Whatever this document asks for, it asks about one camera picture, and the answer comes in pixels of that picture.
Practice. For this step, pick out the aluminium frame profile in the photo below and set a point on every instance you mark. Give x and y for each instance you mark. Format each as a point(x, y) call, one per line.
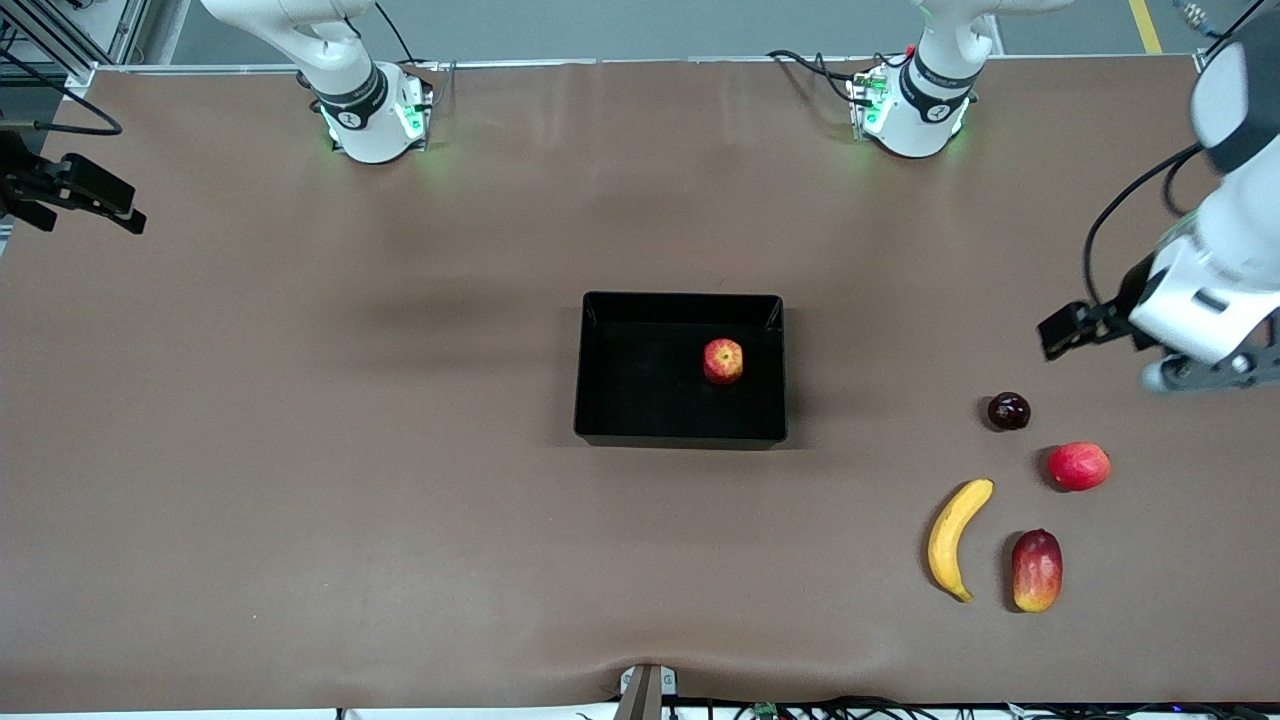
point(110, 25)

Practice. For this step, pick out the metal table edge rail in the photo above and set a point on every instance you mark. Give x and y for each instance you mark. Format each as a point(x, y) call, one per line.
point(640, 62)

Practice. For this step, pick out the black plastic box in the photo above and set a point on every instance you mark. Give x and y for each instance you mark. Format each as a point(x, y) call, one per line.
point(640, 400)

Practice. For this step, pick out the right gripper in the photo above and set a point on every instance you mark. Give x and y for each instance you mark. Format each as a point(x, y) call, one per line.
point(22, 185)

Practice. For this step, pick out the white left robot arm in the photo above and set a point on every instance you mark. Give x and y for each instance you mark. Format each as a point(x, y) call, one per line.
point(1240, 100)

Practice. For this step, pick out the yellow banana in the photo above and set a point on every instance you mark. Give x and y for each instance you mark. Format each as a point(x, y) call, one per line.
point(946, 545)

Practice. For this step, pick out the brown table cover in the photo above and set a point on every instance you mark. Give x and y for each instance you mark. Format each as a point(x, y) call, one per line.
point(400, 400)

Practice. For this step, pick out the grey table clamp bracket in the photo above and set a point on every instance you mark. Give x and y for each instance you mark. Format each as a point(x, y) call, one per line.
point(648, 690)

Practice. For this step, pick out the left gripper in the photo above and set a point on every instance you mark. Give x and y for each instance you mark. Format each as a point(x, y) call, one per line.
point(1112, 318)

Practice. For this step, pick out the dark purple plum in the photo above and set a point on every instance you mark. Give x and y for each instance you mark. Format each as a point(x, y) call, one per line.
point(1009, 411)

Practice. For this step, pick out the round red peach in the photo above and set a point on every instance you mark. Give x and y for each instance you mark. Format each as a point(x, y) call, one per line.
point(1080, 466)

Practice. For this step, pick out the red yellow striped apple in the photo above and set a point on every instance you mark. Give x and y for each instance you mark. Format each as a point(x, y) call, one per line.
point(723, 362)

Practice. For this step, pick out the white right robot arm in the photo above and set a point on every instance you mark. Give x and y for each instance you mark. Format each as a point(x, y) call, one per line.
point(350, 90)

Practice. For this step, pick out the red yellow mango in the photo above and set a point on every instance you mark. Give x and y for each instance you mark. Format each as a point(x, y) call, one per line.
point(1037, 572)

